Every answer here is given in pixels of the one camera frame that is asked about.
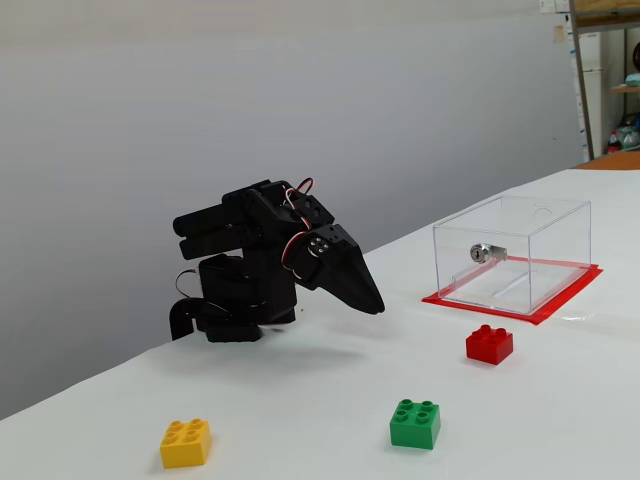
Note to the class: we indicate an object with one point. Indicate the metal shelf rack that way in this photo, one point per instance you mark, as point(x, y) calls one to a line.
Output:
point(580, 75)

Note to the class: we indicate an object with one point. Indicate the clear plastic bag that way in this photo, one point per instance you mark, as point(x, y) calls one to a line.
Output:
point(630, 135)

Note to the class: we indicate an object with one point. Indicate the red capped dark bottle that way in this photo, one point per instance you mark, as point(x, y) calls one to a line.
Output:
point(613, 144)

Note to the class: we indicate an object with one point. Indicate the transparent plastic box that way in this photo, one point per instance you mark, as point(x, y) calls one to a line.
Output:
point(515, 235)

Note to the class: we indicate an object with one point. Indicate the white cardboard boxes stack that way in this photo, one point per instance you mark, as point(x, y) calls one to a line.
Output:
point(592, 90)

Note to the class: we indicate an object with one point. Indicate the white paper label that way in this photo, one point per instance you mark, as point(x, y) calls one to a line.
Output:
point(547, 6)

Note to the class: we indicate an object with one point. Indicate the red lego brick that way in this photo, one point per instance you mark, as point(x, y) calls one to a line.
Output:
point(489, 346)

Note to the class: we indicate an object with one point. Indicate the black table clamp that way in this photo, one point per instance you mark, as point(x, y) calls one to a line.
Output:
point(177, 320)

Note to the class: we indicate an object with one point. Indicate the teal green bundle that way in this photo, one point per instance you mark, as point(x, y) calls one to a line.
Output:
point(633, 80)

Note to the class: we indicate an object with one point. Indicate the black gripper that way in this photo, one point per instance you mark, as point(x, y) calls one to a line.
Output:
point(345, 260)

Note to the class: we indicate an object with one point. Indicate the green lego brick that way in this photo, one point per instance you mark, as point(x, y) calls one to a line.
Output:
point(415, 425)

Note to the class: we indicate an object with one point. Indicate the silver cylinder lock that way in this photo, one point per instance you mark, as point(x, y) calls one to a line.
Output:
point(482, 253)

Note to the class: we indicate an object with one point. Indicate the yellow lego brick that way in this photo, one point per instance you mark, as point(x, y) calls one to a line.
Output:
point(185, 445)

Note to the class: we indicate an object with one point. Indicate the orange wooden table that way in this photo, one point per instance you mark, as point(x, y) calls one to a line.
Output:
point(615, 161)

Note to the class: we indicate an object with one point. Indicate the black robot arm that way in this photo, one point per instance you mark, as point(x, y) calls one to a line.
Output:
point(260, 280)

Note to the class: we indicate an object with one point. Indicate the red tape square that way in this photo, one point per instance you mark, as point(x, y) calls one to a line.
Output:
point(565, 300)

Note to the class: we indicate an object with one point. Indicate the tan paper label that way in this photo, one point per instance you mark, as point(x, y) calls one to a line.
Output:
point(558, 35)

